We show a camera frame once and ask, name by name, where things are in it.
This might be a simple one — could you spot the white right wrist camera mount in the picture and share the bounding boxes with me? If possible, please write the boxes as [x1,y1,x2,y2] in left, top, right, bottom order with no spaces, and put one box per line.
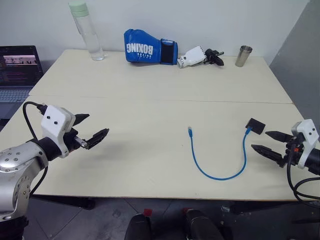
[290,118,320,170]

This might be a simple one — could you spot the blue Ethernet cable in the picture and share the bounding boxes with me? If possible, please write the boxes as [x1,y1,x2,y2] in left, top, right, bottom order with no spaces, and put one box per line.
[187,125,254,181]

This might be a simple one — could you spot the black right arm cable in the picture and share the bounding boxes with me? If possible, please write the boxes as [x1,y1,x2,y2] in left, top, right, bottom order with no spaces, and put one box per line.
[286,149,320,202]

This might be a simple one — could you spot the stacked steel cups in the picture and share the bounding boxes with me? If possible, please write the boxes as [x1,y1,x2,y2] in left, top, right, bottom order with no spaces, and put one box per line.
[234,44,254,68]

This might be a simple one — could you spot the small black adapter box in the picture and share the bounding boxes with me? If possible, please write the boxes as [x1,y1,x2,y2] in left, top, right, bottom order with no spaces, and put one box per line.
[245,117,267,135]

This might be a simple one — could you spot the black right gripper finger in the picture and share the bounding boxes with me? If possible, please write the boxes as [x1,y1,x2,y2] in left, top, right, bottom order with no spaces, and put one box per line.
[250,144,286,167]
[264,130,294,144]

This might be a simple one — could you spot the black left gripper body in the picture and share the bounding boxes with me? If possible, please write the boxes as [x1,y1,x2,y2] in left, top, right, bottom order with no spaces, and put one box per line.
[63,126,91,153]

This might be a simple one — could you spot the clear bottle with green lid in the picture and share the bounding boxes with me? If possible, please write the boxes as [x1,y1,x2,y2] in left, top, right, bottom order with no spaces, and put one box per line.
[68,0,106,62]

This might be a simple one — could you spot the open laptop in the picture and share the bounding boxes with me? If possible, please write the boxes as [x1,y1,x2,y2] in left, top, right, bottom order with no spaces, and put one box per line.
[0,45,45,120]

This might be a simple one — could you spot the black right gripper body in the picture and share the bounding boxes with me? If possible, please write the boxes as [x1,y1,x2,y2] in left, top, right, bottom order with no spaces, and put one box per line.
[279,136,301,168]

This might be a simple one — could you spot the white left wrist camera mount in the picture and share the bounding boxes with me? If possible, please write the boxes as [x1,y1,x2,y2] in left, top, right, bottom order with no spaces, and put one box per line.
[40,105,76,159]

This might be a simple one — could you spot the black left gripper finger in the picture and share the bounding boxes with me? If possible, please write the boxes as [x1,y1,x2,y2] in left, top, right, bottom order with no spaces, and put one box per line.
[84,128,110,151]
[72,113,91,128]

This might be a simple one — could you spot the blue boxing glove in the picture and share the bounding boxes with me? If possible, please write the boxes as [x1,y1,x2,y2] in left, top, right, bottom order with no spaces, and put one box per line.
[123,28,179,67]

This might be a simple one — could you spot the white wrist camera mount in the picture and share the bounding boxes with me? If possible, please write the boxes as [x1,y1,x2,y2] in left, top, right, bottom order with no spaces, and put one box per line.
[40,105,76,159]
[290,118,320,170]

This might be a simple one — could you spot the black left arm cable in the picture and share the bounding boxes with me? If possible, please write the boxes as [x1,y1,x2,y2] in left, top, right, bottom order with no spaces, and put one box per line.
[22,101,49,198]

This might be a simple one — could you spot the dark rounded shape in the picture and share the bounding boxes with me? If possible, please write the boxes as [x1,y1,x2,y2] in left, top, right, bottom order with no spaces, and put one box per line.
[123,208,153,240]
[183,207,225,240]

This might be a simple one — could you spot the white and black robotic hand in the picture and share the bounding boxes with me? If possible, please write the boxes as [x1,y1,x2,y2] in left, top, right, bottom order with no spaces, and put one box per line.
[176,45,225,70]

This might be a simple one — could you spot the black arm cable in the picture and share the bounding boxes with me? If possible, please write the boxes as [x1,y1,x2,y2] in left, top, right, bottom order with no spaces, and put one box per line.
[22,101,49,198]
[286,149,320,202]

